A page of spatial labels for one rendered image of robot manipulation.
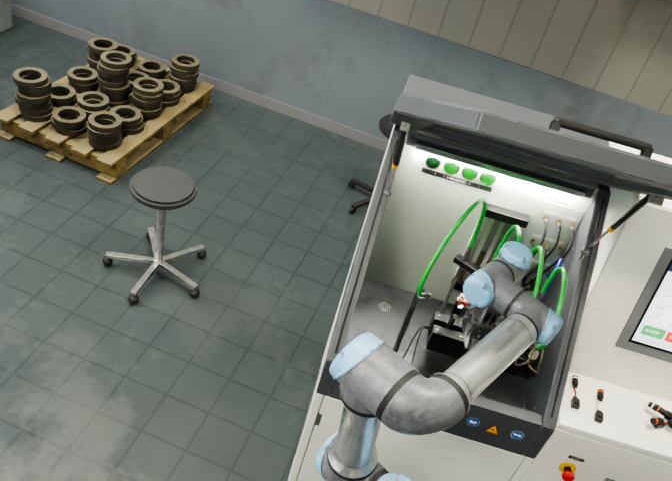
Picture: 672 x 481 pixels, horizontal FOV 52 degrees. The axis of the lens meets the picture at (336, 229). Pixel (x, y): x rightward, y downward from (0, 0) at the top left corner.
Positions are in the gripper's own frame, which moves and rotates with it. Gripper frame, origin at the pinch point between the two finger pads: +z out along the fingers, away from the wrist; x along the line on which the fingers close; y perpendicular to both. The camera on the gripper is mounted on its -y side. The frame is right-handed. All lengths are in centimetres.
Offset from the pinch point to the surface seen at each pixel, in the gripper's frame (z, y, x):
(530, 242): 2, -56, 19
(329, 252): 121, -163, -48
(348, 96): 91, -292, -68
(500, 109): -29, -82, -3
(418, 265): 26, -57, -13
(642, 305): -5, -32, 50
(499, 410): 26.3, -3.7, 17.9
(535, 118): -29, -83, 10
